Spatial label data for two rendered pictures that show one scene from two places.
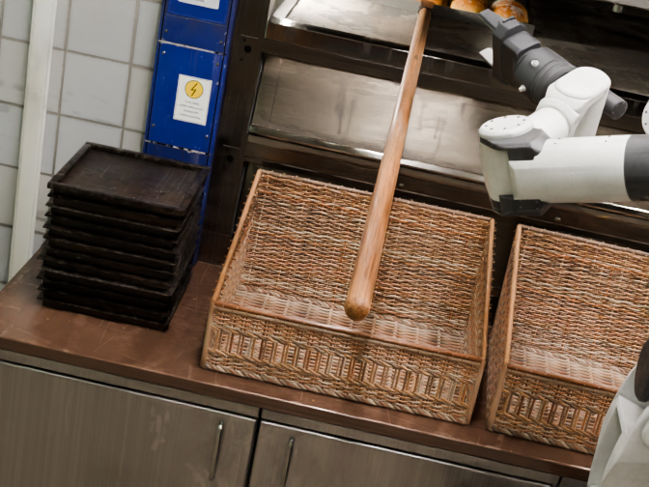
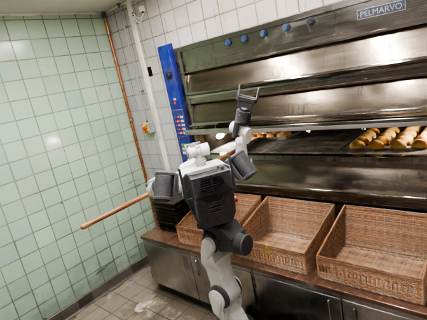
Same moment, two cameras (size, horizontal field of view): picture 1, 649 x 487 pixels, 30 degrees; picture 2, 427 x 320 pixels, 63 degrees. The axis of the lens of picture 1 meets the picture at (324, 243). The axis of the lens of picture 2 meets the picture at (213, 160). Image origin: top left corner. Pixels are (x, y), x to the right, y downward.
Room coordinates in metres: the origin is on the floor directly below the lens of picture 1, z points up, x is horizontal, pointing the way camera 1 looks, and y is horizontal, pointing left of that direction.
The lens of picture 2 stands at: (0.40, -1.81, 1.86)
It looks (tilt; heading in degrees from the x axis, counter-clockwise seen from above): 14 degrees down; 41
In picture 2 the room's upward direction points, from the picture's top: 11 degrees counter-clockwise
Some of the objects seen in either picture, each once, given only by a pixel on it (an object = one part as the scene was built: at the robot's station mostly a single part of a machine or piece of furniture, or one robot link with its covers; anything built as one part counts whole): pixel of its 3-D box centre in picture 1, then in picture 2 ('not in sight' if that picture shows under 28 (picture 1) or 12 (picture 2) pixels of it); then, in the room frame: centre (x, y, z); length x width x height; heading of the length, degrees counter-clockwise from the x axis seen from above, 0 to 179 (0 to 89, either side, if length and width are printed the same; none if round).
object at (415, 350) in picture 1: (355, 288); (219, 219); (2.35, -0.09, 0.72); 0.56 x 0.49 x 0.28; 88
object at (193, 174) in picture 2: not in sight; (208, 191); (1.69, -0.63, 1.26); 0.34 x 0.30 x 0.36; 142
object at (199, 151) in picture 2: not in sight; (199, 152); (1.73, -0.59, 1.46); 0.10 x 0.07 x 0.09; 142
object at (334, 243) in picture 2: not in sight; (378, 247); (2.29, -1.29, 0.72); 0.56 x 0.49 x 0.28; 87
